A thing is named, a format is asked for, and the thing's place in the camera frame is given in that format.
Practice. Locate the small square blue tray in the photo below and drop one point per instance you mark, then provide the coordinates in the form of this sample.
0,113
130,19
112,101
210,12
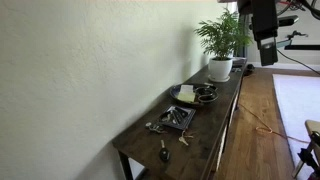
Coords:
187,114

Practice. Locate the large round dark plate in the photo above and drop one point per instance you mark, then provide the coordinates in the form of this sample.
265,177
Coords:
175,90

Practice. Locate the white paper card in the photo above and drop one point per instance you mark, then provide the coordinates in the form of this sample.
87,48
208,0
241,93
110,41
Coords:
186,89

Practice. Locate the wooden chair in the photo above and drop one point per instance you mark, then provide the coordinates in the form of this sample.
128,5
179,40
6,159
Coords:
310,155

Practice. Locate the white ceramic plant pot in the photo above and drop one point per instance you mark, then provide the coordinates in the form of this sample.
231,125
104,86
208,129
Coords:
219,70

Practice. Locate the small dark round bowl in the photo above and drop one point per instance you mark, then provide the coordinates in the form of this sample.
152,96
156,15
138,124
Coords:
206,94

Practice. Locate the stack of books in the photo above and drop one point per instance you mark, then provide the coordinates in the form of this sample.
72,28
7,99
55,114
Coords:
239,62

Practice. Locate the green potted palm plant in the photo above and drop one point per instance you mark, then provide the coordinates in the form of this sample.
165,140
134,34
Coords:
224,36

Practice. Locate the brass and silver house keys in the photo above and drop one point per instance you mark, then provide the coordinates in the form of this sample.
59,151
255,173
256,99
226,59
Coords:
183,138

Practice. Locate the yellow sticky note pad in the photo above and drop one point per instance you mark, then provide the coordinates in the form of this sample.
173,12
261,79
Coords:
186,97

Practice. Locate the dark wooden console table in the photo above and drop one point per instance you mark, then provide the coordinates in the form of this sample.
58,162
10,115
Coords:
179,154

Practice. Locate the black BMW car key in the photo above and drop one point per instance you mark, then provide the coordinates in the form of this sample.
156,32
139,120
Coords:
164,153

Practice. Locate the black chrome remote car key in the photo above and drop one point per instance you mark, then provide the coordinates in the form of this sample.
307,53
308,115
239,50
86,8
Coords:
177,116

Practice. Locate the white area rug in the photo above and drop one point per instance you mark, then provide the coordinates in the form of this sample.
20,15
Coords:
298,99

